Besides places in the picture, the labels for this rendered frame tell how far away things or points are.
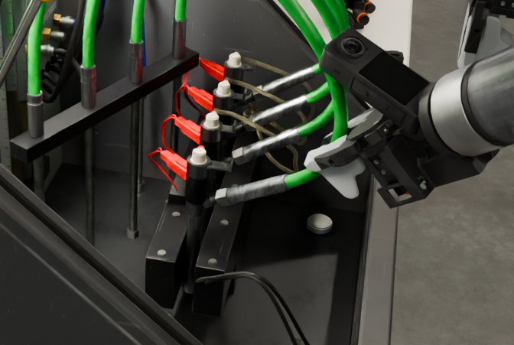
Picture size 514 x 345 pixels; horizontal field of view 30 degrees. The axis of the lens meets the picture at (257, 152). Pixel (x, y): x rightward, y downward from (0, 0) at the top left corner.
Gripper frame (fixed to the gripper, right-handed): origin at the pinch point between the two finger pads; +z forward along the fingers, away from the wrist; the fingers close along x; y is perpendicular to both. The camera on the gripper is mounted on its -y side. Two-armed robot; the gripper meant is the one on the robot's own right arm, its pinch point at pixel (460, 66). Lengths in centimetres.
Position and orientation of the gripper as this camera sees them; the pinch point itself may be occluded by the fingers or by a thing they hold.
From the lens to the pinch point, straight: 118.2
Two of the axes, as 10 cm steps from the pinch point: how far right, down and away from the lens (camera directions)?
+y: 9.8, 1.6, -0.8
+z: -0.9, 8.2, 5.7
